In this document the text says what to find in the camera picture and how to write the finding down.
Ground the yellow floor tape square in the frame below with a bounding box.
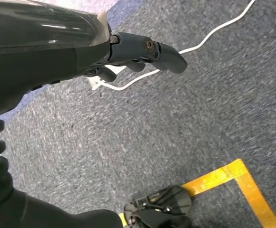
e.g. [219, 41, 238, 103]
[118, 158, 276, 228]

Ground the white power cable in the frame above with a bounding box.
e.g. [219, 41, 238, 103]
[100, 0, 257, 92]

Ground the black robot foot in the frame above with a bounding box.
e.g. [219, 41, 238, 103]
[123, 185, 193, 228]

